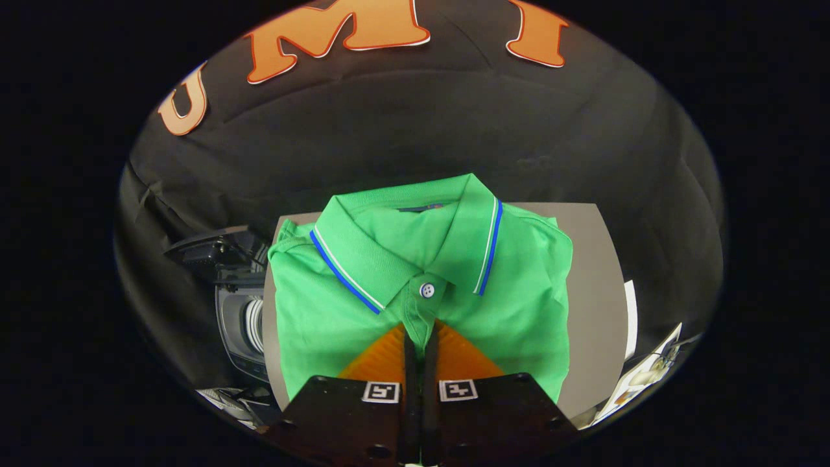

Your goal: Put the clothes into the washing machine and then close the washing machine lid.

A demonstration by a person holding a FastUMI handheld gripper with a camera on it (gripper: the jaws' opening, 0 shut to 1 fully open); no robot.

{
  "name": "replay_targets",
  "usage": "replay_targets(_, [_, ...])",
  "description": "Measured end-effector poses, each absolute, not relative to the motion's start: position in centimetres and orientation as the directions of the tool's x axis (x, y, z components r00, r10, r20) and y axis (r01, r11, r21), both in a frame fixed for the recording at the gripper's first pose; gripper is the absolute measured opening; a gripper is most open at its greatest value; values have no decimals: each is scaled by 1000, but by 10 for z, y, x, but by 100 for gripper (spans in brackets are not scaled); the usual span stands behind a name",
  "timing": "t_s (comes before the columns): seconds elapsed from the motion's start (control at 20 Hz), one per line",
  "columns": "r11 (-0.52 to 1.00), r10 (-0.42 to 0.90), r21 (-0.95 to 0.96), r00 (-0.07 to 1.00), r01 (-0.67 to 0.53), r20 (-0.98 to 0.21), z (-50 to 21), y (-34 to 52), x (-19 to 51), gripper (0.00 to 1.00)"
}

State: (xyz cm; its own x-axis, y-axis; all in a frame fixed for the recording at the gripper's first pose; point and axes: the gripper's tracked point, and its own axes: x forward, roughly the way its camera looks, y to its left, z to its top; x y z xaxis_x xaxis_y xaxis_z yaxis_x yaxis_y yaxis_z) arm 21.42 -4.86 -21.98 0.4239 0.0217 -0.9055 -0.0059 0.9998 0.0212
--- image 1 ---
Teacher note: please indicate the plain white paper sheet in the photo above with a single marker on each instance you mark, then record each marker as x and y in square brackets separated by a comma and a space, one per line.
[631, 318]

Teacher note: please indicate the printed paper sheet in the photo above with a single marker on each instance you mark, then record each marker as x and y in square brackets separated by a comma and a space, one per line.
[642, 383]

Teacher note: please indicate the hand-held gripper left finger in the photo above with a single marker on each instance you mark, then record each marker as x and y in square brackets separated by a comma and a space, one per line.
[410, 389]

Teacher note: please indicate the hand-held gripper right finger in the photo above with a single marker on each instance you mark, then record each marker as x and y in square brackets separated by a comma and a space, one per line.
[430, 389]

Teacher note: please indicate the grey top-load washing machine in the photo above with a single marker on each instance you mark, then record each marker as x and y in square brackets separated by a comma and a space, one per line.
[233, 324]

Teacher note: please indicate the green polo shirt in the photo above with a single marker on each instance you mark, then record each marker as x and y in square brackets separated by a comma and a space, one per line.
[519, 311]

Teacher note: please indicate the black backdrop cloth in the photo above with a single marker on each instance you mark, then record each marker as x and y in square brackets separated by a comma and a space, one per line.
[421, 117]

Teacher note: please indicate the grey side table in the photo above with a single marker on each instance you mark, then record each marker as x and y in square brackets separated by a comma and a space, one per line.
[590, 272]

